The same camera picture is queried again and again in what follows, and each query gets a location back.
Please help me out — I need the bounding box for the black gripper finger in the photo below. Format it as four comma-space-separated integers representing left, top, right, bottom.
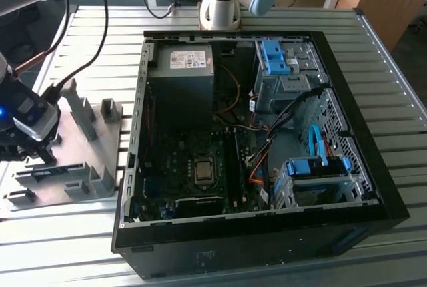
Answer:
33, 141, 57, 166

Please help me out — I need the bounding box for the blue RAM stick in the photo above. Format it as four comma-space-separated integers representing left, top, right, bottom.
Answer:
31, 168, 73, 178

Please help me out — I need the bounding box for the black RAM slot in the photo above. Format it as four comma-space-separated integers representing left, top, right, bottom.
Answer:
226, 129, 234, 206

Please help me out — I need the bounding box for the grey parts rack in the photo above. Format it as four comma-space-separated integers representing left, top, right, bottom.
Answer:
1, 78, 124, 213

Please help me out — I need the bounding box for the black office chair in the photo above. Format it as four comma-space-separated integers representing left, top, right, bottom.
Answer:
0, 0, 43, 67

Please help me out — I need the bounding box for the green motherboard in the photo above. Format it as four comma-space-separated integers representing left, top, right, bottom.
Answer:
138, 126, 268, 218

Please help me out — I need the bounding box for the grey power supply unit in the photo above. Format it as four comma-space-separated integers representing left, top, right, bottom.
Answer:
148, 45, 214, 127

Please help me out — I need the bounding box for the silver CPU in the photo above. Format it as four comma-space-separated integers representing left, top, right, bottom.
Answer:
194, 160, 214, 181

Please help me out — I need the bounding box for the black graphics card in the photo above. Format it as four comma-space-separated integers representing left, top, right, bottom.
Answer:
175, 195, 224, 217

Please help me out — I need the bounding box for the black open PC case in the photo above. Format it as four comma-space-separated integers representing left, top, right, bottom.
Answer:
111, 29, 410, 282

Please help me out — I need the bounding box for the grey metal drive cage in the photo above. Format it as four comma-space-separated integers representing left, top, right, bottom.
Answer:
253, 38, 332, 114

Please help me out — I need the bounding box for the hard disk in blue carrier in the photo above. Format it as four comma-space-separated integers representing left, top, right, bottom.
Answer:
286, 156, 352, 180

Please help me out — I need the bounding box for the grey metal disk bay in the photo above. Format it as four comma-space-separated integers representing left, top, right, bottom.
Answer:
269, 158, 370, 210

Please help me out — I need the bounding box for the wooden cabinet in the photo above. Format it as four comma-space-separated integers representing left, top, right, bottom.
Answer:
358, 0, 427, 53

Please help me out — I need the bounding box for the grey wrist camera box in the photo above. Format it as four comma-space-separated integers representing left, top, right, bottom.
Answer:
13, 95, 61, 143

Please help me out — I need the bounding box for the copper coloured hose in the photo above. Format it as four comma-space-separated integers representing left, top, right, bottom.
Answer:
15, 51, 51, 75

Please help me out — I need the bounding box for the black camera cable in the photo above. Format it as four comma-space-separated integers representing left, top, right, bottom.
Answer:
49, 0, 111, 101

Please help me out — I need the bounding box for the yellow black power cable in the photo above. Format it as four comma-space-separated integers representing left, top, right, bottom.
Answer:
213, 64, 242, 114

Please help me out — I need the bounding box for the orange red wire bundle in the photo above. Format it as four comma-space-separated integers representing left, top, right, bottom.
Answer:
248, 162, 268, 184

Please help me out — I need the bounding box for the red yellow black wire bundle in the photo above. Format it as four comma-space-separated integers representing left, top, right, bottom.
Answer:
248, 91, 270, 133

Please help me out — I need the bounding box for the black cable bundle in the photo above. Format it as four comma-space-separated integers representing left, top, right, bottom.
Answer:
245, 87, 325, 168

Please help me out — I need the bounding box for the blue data cable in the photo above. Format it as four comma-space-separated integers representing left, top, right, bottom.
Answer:
308, 123, 330, 168

